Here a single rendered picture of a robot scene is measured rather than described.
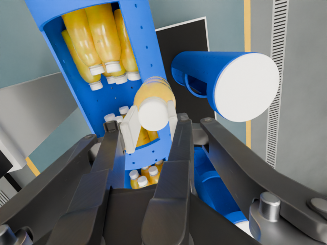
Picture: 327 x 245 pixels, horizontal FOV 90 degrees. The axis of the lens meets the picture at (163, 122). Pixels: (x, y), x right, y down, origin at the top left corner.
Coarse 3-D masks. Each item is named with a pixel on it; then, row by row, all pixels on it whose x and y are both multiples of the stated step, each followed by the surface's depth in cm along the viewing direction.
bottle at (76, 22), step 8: (64, 16) 40; (72, 16) 40; (80, 16) 41; (72, 24) 41; (80, 24) 41; (88, 24) 42; (72, 32) 41; (80, 32) 41; (88, 32) 42; (72, 40) 43; (80, 40) 42; (88, 40) 43; (80, 48) 43; (88, 48) 43; (80, 56) 44; (88, 56) 44; (96, 56) 45; (88, 64) 45; (96, 64) 46
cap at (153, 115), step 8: (144, 104) 20; (152, 104) 19; (160, 104) 20; (144, 112) 20; (152, 112) 20; (160, 112) 20; (144, 120) 20; (152, 120) 20; (160, 120) 20; (168, 120) 20; (152, 128) 21; (160, 128) 21
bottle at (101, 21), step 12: (96, 12) 38; (108, 12) 40; (96, 24) 39; (108, 24) 40; (96, 36) 40; (108, 36) 40; (96, 48) 42; (108, 48) 41; (120, 48) 43; (108, 60) 43
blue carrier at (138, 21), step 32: (32, 0) 33; (64, 0) 31; (96, 0) 31; (128, 0) 34; (128, 32) 36; (64, 64) 47; (160, 64) 45; (96, 96) 60; (128, 96) 67; (96, 128) 57; (128, 160) 47
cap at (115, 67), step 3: (108, 66) 43; (111, 66) 43; (114, 66) 43; (117, 66) 44; (120, 66) 45; (108, 69) 44; (111, 69) 43; (114, 69) 44; (117, 69) 44; (120, 69) 45; (108, 72) 45
